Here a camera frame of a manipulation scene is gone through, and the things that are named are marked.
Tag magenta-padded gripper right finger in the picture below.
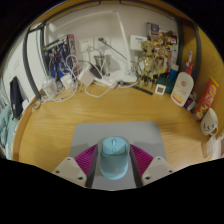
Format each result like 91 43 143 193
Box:
128 143 175 188

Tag brown tree figurine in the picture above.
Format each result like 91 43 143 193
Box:
134 39 168 90

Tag black flat strip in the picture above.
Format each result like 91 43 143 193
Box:
137 85 154 96

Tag white looped cable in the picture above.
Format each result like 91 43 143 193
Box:
83 79 141 99

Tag wall pictures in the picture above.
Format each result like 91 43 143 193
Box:
146 22 179 46

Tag dark green box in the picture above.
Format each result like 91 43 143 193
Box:
156 77 174 95

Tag small white cube clock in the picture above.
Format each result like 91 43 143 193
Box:
154 83 167 96

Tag white red-capped pump bottle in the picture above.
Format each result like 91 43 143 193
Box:
170 61 195 108

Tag grey mouse pad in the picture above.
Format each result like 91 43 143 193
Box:
69 121 168 192

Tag white wall socket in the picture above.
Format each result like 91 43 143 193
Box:
94 35 112 51
78 38 94 53

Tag clear plastic box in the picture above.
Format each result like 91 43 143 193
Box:
41 77 59 98

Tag white wall box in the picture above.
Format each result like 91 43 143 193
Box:
129 34 148 52

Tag light blue computer mouse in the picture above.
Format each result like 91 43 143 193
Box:
99 136 130 181

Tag blue packet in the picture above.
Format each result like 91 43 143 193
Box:
184 93 198 112

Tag blue model kit box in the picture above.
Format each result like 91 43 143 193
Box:
43 34 79 81

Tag large white charger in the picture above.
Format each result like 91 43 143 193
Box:
78 66 97 87

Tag black hanging bag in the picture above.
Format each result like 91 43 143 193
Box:
9 75 24 120

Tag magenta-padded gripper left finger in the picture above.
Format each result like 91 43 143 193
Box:
51 143 100 189

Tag white cable bundle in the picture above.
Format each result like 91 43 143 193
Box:
39 54 83 103

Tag teal cloth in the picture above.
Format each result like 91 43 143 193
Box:
0 104 18 159

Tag white printed mug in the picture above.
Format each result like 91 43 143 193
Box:
199 107 219 137

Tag white desk lamp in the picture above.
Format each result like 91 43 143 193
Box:
48 9 138 84

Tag red chips can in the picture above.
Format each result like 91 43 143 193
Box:
193 76 220 122

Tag small white charger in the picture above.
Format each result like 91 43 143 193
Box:
59 73 76 90

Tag white power strip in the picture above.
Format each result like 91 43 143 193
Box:
94 75 118 89

